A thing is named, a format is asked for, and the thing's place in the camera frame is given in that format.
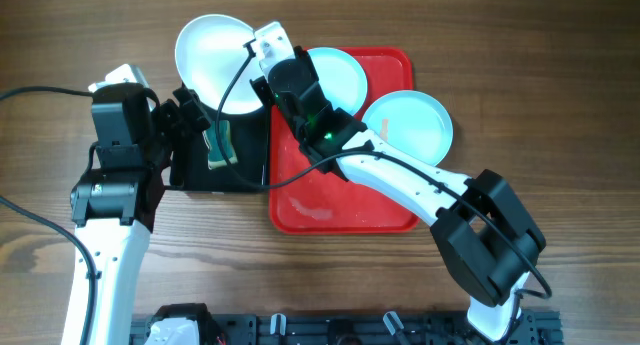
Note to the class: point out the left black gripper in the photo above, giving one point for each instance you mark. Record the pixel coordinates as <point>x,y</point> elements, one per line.
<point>186,129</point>

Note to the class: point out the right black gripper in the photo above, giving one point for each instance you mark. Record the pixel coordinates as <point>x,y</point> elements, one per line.
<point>262,89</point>

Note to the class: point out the green yellow sponge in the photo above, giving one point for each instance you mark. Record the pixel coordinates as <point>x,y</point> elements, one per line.
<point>217,142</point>

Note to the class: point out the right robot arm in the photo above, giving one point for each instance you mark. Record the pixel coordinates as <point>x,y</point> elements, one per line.
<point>487,239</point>

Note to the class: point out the black rectangular water tray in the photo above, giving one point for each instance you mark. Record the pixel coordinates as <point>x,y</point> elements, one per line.
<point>250,139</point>

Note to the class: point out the red plastic tray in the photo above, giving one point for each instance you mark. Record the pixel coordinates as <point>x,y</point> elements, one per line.
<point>322,203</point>

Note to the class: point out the light blue plate top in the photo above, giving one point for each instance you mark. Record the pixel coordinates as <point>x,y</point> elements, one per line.
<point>341,77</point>

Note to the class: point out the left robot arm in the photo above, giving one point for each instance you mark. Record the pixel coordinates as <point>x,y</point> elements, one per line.
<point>113,205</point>

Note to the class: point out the light blue plate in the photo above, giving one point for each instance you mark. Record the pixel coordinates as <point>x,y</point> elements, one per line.
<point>341,77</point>
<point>414,123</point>

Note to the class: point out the white plate with stain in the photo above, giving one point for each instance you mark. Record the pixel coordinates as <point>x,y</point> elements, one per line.
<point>209,51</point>

